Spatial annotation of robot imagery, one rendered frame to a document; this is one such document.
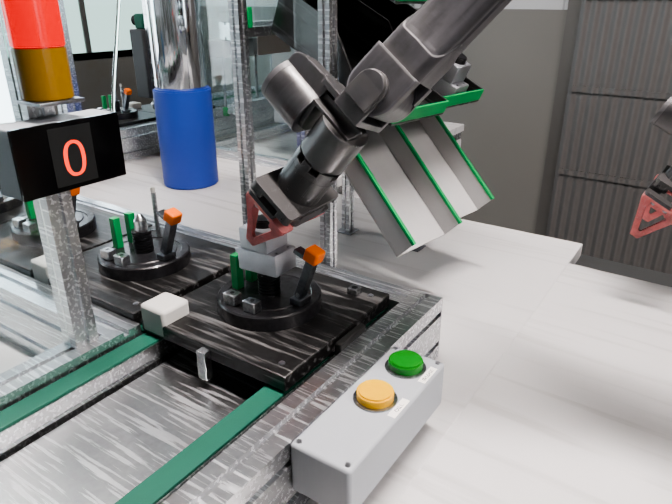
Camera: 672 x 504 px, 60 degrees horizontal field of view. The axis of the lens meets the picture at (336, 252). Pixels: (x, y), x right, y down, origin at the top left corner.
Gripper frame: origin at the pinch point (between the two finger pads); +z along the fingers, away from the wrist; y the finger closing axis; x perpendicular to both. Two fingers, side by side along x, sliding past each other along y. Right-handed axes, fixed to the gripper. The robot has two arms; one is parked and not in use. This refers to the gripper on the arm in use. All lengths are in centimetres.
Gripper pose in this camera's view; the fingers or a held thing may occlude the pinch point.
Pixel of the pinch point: (264, 232)
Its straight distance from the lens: 75.7
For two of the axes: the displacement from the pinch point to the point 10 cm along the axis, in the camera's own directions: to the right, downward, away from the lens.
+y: -5.5, 3.5, -7.6
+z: -5.3, 5.6, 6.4
